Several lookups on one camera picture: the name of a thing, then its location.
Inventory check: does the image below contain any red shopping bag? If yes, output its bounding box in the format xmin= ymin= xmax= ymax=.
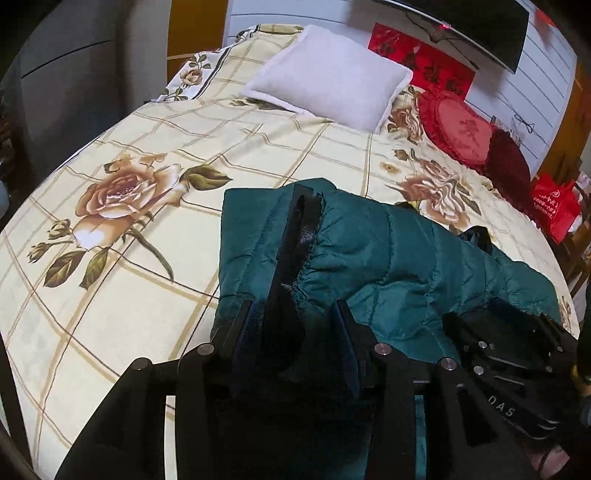
xmin=531 ymin=173 xmax=583 ymax=245

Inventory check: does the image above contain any red wall banner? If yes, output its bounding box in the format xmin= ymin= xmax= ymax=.
xmin=368 ymin=23 xmax=476 ymax=100

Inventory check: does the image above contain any white square pillow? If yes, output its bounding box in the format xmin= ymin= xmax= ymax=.
xmin=240 ymin=24 xmax=414 ymax=134

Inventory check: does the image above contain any green puffer jacket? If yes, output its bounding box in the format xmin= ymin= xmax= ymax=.
xmin=210 ymin=178 xmax=573 ymax=480

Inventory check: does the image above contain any bed with floral checked sheet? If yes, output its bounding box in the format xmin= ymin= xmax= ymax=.
xmin=0 ymin=23 xmax=583 ymax=480

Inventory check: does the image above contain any dark red velvet pillow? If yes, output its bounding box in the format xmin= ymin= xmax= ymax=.
xmin=482 ymin=129 xmax=536 ymax=219

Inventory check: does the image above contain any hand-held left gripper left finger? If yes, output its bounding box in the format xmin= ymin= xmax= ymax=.
xmin=87 ymin=300 xmax=260 ymax=480

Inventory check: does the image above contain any wooden chair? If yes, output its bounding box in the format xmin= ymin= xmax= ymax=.
xmin=564 ymin=171 xmax=591 ymax=298

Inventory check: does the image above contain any black wall cable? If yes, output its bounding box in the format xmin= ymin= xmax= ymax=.
xmin=507 ymin=104 xmax=537 ymax=136

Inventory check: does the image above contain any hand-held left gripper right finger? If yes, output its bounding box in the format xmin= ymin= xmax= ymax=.
xmin=335 ymin=299 xmax=509 ymax=480

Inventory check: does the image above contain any black wall television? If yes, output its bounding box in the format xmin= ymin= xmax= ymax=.
xmin=374 ymin=0 xmax=531 ymax=75

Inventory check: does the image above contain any grey wardrobe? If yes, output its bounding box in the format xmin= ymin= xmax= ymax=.
xmin=0 ymin=0 xmax=172 ymax=195

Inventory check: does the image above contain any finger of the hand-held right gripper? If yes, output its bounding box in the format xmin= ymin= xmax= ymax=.
xmin=485 ymin=298 xmax=579 ymax=354
xmin=442 ymin=313 xmax=525 ymax=385

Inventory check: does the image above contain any red heart-shaped pillow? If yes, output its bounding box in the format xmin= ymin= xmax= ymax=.
xmin=418 ymin=88 xmax=498 ymax=167

